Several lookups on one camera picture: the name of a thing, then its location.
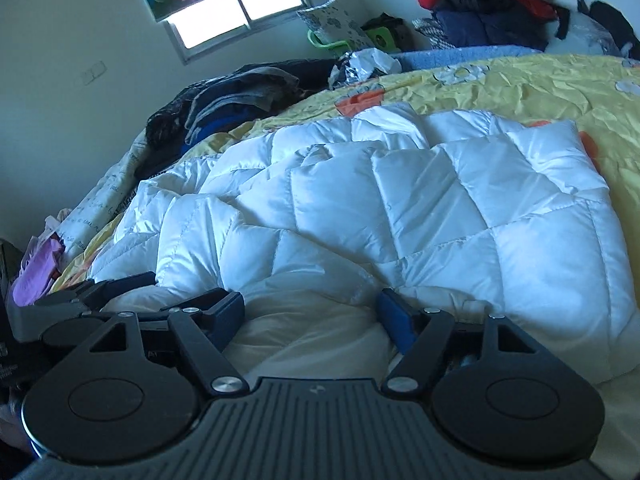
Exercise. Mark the purple clothes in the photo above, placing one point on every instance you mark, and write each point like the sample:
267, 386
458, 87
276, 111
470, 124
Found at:
37, 270

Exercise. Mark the window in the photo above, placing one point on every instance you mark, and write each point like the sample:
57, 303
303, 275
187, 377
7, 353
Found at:
235, 10

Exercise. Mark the checkered cloth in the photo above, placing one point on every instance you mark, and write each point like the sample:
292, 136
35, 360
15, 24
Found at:
427, 32

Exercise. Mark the dark bag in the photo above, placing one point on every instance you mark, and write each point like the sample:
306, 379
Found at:
385, 30

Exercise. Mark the blue blanket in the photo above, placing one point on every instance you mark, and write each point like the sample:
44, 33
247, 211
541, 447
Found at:
450, 57

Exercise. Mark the clear plastic bag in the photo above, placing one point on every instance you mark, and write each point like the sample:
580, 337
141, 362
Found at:
590, 35

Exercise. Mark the white printed quilt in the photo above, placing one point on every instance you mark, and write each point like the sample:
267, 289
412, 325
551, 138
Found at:
100, 200

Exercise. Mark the yellow printed bedsheet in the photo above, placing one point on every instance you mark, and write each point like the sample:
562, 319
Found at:
525, 85

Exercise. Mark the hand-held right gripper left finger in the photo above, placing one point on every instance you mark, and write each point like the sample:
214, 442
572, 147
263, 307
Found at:
230, 317

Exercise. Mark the navy jacket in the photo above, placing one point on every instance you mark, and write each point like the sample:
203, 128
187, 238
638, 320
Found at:
480, 25

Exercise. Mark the white crumpled plastic bag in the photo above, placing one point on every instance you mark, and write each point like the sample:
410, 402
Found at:
370, 62

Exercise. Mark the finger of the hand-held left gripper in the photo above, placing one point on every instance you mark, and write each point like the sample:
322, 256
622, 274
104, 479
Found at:
115, 285

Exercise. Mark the wall switch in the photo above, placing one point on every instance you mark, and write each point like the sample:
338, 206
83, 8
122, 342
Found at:
95, 73

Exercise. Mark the green plastic chair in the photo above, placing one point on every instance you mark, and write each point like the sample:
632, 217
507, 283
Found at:
320, 42

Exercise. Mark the pile of dark clothes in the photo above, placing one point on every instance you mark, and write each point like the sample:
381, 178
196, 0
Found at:
235, 95

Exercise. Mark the black backpack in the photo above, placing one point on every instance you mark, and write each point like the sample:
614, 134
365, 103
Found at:
615, 25

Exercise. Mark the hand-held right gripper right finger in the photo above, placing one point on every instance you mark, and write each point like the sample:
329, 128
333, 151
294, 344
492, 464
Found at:
397, 320

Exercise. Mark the floral pillow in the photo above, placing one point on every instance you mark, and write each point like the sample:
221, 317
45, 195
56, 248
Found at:
335, 22

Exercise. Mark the white down jacket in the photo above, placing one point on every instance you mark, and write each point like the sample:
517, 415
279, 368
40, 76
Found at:
400, 200

